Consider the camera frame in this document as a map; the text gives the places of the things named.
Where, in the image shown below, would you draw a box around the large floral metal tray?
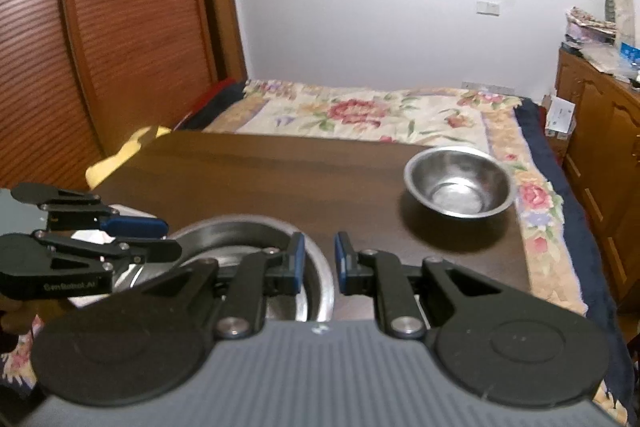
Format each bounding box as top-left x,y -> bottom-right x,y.
67,202 -> 153,308

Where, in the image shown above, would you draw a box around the clear plastic bags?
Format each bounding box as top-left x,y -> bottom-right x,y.
581,47 -> 632,81

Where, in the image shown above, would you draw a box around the dark folded quilt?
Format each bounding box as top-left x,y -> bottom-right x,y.
172,78 -> 249,131

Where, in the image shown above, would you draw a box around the white cardboard box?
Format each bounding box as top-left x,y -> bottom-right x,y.
542,96 -> 577,138

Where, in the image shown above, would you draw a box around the white wall socket strip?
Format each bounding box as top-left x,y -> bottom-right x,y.
462,81 -> 519,96

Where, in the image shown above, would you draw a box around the stainless steel bowl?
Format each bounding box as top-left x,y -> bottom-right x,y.
175,226 -> 312,320
403,146 -> 517,219
165,214 -> 336,323

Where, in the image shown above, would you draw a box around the stack of patterned boxes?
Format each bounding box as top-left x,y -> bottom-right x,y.
565,7 -> 619,51

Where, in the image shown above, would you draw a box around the wooden cabinet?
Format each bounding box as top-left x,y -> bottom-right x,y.
554,48 -> 640,304

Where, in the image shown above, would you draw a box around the navy bed sheet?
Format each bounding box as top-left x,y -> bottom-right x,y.
515,99 -> 640,414

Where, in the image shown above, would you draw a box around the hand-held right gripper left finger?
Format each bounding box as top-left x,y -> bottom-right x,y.
140,232 -> 307,340

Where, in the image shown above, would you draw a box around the floral bed blanket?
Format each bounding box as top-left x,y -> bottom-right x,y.
0,79 -> 631,425

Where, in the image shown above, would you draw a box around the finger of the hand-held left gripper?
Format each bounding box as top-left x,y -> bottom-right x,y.
11,183 -> 169,239
31,229 -> 184,276

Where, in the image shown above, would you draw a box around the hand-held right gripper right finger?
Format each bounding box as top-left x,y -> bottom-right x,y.
334,231 -> 503,339

